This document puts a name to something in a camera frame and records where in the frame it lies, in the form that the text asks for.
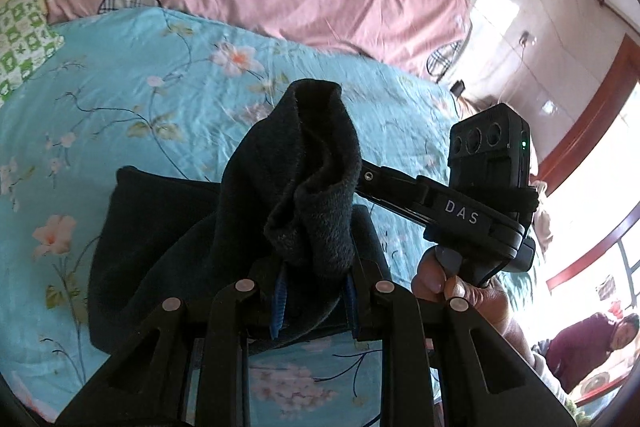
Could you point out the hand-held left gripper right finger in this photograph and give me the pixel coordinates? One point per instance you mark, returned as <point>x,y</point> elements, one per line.
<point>351,302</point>

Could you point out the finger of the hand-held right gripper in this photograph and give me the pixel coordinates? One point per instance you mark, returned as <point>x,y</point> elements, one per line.
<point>395,189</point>

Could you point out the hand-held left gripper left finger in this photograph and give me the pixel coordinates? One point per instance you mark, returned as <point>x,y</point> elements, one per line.
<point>280,307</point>

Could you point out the black pants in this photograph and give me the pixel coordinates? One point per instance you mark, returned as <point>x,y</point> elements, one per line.
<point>175,232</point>

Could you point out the person's right hand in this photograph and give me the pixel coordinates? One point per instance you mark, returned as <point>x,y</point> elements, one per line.
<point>430,277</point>

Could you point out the blue floral bedsheet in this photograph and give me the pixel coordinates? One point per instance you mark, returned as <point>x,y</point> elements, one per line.
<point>125,82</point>

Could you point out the green checked pillow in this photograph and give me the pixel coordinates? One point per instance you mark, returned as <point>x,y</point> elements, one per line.
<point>22,42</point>

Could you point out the white wall socket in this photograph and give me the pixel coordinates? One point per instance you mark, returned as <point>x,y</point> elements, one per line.
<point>548,107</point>

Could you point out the red-brown wooden window frame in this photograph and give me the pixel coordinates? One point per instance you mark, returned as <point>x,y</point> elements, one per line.
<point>590,107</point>

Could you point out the wall charger plug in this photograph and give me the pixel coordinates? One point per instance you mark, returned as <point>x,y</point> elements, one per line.
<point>524,39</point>

